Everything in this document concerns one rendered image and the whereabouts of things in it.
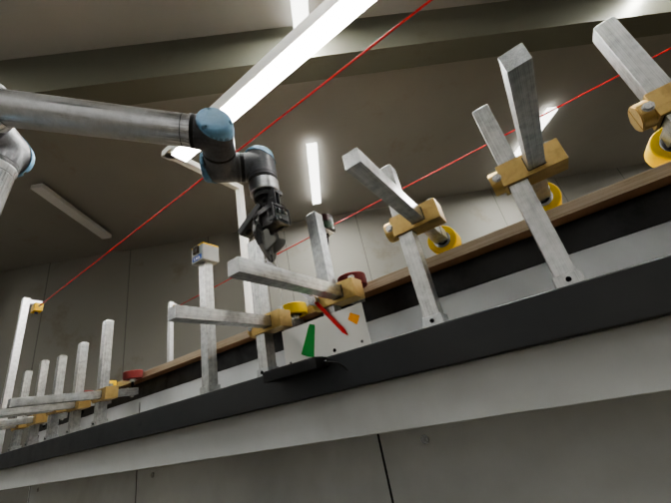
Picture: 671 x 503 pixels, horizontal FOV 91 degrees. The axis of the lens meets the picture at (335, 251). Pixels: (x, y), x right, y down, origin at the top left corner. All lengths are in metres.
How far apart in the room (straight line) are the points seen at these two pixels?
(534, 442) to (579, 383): 0.26
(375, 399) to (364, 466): 0.32
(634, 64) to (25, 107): 1.26
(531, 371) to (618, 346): 0.13
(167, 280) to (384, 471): 4.87
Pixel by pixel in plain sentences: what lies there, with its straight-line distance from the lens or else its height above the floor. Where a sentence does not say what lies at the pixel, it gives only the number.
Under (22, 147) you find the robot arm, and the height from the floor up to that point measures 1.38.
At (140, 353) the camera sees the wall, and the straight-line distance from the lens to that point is 5.44.
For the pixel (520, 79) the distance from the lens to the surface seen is 0.54.
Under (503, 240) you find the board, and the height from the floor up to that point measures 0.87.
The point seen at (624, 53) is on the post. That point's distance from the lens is 0.88.
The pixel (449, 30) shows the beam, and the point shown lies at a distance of 3.28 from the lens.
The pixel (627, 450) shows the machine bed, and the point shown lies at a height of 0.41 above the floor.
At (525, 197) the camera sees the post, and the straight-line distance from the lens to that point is 0.75.
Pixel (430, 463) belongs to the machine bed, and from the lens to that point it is 1.00.
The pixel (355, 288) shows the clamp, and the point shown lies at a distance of 0.82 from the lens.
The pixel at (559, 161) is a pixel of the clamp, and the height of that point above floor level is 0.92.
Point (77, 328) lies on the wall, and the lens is 6.01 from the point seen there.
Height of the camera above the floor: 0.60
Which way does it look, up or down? 24 degrees up
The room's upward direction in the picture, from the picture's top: 12 degrees counter-clockwise
